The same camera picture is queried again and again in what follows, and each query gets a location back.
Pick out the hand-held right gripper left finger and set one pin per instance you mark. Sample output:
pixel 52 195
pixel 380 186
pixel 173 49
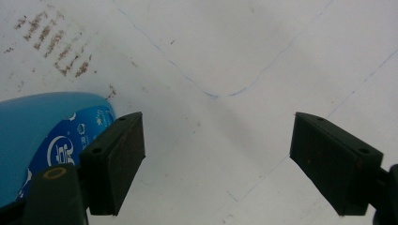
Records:
pixel 112 162

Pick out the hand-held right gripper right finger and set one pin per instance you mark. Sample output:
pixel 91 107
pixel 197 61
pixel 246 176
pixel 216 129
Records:
pixel 331 162

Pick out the blue plastic bottle white cap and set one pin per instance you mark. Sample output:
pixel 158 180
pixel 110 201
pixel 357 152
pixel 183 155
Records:
pixel 28 131

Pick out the white table mat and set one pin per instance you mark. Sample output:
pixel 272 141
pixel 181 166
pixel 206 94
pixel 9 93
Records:
pixel 219 47

